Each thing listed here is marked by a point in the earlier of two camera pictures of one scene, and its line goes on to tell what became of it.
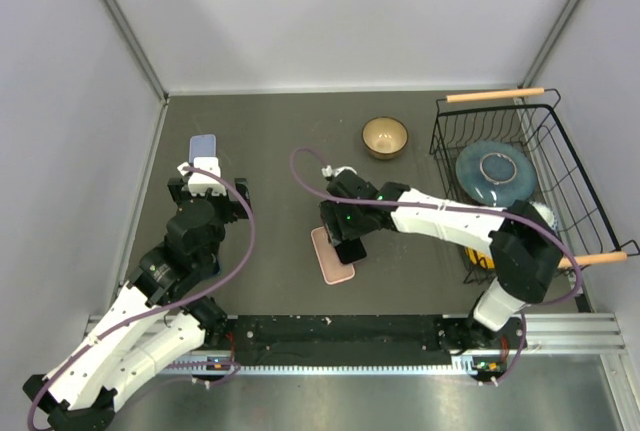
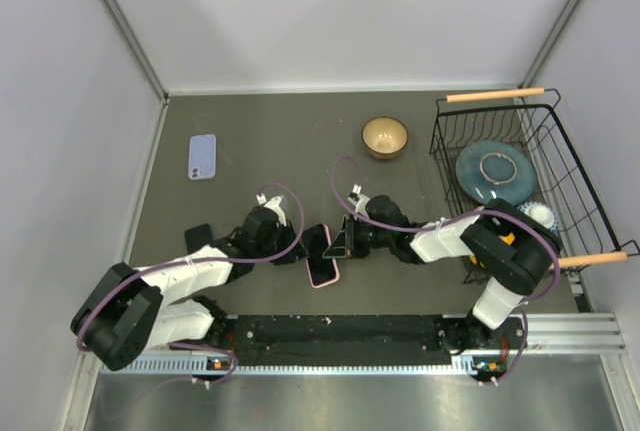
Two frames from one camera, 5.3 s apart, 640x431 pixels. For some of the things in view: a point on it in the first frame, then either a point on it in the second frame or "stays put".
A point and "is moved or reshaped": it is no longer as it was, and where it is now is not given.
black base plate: (341, 340) stays put
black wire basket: (564, 180) stays put
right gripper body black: (349, 221) → (366, 237)
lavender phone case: (201, 145) stays put
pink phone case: (332, 266) is moved or reshaped
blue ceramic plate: (496, 173) stays put
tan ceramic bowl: (385, 137) stays put
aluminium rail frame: (590, 335) stays put
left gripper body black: (228, 209) → (280, 242)
